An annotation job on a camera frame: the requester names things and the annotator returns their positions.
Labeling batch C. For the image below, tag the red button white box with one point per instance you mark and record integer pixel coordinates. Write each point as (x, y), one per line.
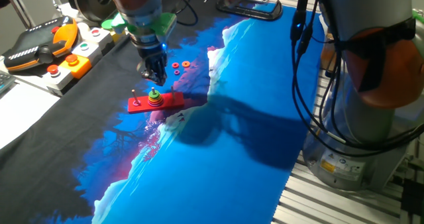
(99, 36)
(58, 79)

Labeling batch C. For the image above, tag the white sheet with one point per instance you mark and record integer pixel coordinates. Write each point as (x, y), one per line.
(23, 114)

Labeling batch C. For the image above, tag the black stand base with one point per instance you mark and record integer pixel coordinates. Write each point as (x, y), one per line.
(251, 12)

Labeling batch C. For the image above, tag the grey metal frame leg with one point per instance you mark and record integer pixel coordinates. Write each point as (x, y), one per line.
(20, 7)

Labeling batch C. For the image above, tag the black filament spool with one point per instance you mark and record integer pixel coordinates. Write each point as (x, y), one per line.
(89, 2)

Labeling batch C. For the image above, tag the orange button yellow box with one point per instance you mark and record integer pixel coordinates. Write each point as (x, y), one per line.
(77, 66)

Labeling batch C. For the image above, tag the blue landscape print cloth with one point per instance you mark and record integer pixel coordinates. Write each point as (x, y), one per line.
(215, 171)

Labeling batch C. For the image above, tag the green button white box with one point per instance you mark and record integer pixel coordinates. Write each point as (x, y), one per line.
(87, 51)

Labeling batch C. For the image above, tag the black keyboard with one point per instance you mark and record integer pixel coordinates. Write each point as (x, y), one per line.
(5, 81)

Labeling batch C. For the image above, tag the green printed wrist mount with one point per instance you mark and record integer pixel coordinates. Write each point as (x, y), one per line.
(164, 23)

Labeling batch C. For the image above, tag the green button yellow box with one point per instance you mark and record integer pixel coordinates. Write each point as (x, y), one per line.
(109, 26)

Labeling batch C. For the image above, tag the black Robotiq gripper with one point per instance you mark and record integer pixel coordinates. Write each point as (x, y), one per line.
(152, 56)

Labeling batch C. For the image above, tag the red Hanoi base with pegs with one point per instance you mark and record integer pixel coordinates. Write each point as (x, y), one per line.
(169, 104)

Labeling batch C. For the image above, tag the green fabric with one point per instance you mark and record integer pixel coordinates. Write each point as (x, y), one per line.
(418, 16)

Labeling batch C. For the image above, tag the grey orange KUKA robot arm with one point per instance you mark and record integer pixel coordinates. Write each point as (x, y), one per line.
(364, 12)

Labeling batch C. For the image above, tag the orange black teach pendant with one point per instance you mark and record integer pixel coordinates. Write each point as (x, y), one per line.
(36, 48)

